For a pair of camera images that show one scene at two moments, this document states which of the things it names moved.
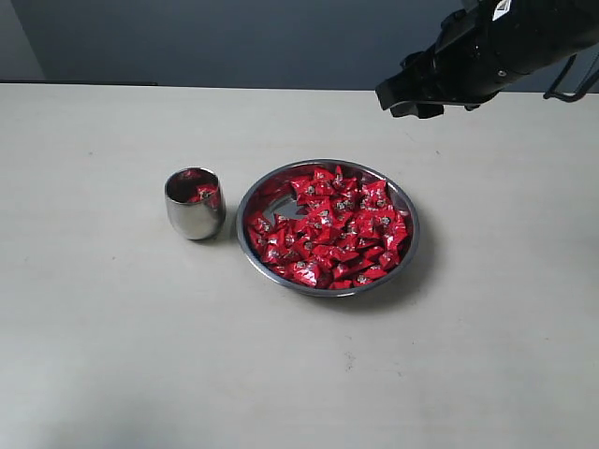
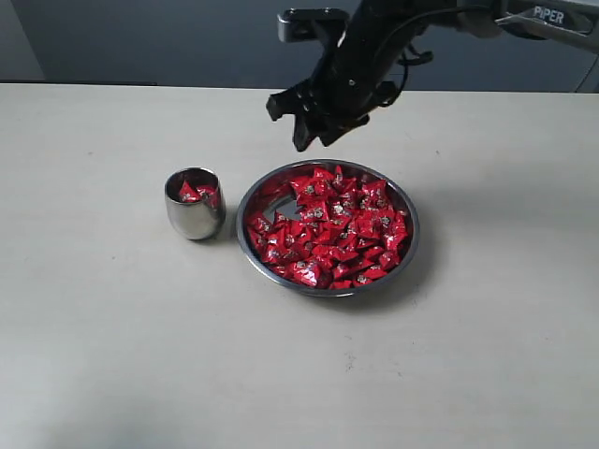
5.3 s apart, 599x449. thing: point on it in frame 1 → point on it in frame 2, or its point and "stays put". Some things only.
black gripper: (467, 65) → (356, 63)
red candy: (191, 174) → (187, 193)
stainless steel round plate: (273, 192) stays put
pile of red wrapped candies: (350, 234) stays put
